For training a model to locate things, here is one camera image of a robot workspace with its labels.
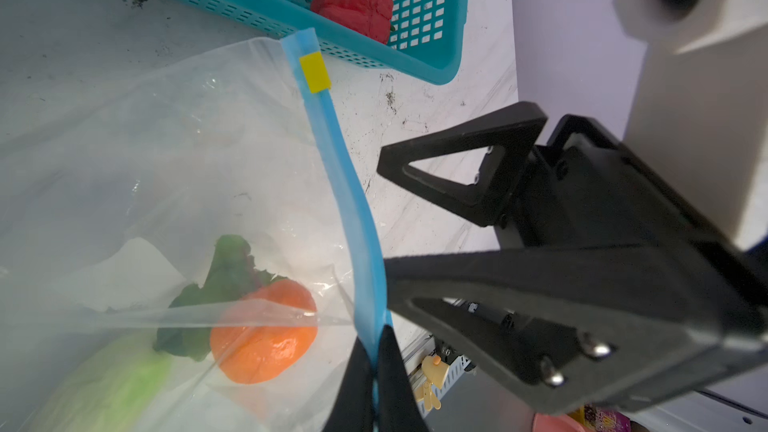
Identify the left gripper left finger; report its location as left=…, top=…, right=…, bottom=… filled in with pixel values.
left=322, top=339, right=374, bottom=432

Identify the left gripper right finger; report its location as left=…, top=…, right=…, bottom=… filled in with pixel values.
left=377, top=325, right=429, bottom=432

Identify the clear zip top bag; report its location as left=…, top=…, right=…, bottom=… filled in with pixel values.
left=1, top=29, right=389, bottom=431

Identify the red strawberry toy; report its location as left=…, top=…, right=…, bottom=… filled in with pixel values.
left=310, top=0, right=394, bottom=45

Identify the yellow wooden toy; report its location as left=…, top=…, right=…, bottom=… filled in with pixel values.
left=414, top=355, right=450, bottom=413

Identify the orange persimmon toy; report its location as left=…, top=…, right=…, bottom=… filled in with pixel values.
left=209, top=279, right=318, bottom=385

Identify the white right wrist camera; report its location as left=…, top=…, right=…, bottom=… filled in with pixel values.
left=613, top=0, right=767, bottom=250

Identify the white radish toy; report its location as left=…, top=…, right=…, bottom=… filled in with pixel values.
left=31, top=235, right=287, bottom=431

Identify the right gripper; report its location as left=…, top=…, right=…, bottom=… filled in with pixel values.
left=377, top=101, right=767, bottom=414

